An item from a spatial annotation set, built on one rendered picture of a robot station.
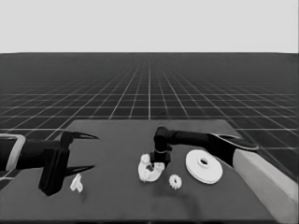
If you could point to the large thick white disc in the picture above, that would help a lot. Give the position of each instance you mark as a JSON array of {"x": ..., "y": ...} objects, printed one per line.
[{"x": 213, "y": 174}]

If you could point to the small white T-shaped piece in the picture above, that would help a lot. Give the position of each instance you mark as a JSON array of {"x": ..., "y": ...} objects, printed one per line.
[{"x": 76, "y": 184}]

